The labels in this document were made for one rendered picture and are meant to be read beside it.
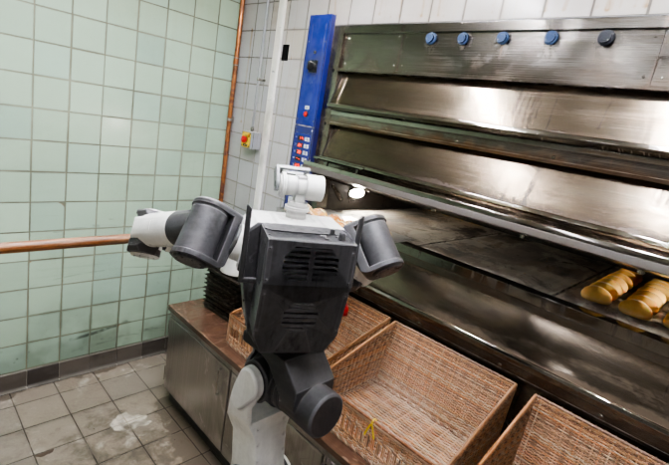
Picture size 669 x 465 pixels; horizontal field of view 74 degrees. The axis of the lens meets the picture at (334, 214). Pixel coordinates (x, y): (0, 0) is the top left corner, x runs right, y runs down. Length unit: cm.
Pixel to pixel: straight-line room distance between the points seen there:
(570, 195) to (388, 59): 98
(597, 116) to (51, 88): 233
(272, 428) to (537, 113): 131
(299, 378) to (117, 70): 199
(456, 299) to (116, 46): 207
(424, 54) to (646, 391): 142
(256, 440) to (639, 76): 152
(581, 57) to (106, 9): 214
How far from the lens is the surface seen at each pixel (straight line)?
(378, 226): 116
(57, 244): 142
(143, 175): 279
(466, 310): 186
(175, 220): 112
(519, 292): 176
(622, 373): 173
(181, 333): 246
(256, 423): 131
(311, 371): 116
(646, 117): 164
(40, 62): 259
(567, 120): 168
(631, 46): 170
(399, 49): 209
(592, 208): 164
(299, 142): 239
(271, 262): 94
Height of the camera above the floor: 166
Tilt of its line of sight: 12 degrees down
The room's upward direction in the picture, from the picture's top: 9 degrees clockwise
